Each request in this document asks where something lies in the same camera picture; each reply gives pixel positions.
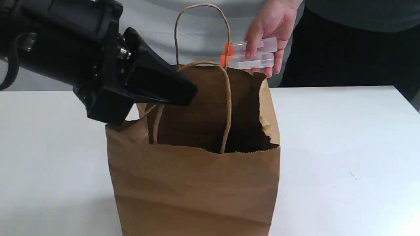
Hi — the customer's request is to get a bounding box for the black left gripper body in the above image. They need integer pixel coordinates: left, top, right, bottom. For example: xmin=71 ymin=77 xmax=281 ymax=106
xmin=73 ymin=0 xmax=134 ymax=126

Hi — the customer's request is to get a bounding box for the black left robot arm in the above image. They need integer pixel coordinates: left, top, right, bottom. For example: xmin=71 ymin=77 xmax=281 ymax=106
xmin=0 ymin=0 xmax=198 ymax=125

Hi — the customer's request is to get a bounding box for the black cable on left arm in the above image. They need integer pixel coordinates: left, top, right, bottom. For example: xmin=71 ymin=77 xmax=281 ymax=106
xmin=0 ymin=33 xmax=23 ymax=91

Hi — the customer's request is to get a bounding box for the person's dark clothing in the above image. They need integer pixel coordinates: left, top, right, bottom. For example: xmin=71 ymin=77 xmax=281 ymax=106
xmin=280 ymin=0 xmax=420 ymax=102

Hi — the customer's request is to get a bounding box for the brown paper bag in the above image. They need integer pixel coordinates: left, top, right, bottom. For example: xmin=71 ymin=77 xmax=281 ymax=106
xmin=105 ymin=3 xmax=281 ymax=236

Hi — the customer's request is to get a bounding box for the clear tube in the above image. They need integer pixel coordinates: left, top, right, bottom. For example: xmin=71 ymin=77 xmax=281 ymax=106
xmin=224 ymin=37 xmax=278 ymax=56
xmin=220 ymin=53 xmax=274 ymax=70

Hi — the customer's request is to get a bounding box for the person's hand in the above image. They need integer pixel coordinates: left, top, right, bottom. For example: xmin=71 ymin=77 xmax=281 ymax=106
xmin=244 ymin=0 xmax=303 ymax=78

